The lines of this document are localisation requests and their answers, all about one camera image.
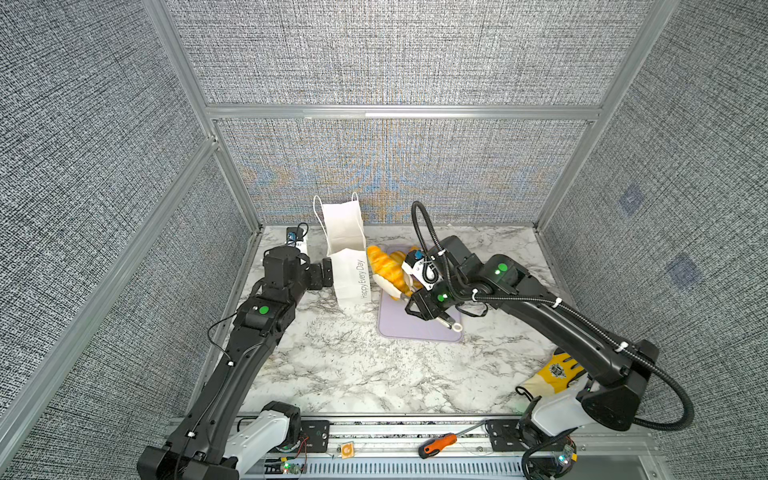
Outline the lavender plastic tray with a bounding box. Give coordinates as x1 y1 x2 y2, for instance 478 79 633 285
378 247 463 342

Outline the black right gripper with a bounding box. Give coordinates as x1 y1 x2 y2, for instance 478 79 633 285
401 277 470 320

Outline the small orange tag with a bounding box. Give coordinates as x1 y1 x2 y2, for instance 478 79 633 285
340 442 355 459

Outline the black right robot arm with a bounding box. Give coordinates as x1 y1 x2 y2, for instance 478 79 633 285
403 201 695 452

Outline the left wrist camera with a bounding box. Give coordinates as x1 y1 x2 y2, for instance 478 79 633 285
285 222 309 255

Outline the orange handled screwdriver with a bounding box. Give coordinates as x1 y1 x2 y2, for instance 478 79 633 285
417 422 486 460

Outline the yellow work glove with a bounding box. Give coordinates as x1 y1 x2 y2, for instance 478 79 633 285
515 348 586 401

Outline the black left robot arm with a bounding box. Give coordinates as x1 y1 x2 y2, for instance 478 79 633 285
137 245 333 479

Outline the white paper gift bag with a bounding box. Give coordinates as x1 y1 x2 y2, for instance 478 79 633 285
312 192 371 311

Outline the large croissant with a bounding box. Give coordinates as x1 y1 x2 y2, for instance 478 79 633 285
366 245 412 297

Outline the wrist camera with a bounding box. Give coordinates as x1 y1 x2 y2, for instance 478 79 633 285
401 249 441 291
285 222 309 255

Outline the aluminium front rail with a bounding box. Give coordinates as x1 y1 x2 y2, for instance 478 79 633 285
230 413 672 479

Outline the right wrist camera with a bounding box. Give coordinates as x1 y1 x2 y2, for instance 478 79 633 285
401 249 441 291

